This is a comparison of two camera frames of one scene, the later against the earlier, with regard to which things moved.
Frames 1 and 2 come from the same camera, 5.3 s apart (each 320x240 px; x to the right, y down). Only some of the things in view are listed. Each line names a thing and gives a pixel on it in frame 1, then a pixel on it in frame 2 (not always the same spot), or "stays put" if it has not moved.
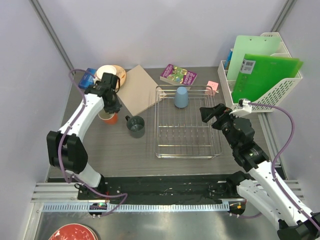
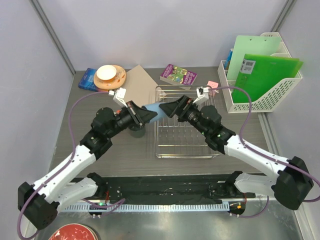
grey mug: [136, 125] stays put
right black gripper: [207, 113] -> [170, 108]
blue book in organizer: [226, 64] stays put
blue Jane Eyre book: [87, 79] stays put
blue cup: [181, 97] -> [155, 107]
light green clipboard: [254, 45] stays put
